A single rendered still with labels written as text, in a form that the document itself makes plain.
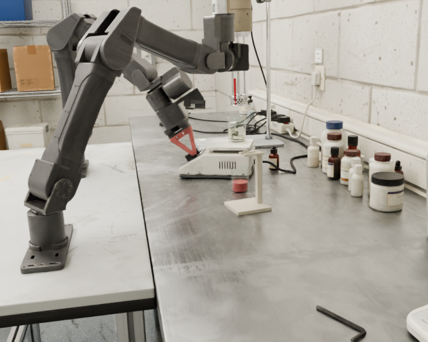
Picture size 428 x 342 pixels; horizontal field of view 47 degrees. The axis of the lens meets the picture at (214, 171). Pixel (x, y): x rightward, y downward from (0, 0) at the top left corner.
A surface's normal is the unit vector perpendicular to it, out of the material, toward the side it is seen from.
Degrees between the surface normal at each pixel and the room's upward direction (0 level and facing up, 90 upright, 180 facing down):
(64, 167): 90
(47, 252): 0
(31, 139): 92
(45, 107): 90
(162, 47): 93
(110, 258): 0
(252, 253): 0
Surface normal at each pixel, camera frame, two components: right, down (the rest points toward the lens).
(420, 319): -0.22, -0.93
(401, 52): -0.98, 0.07
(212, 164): -0.18, 0.25
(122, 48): 0.71, 0.15
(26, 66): 0.29, 0.25
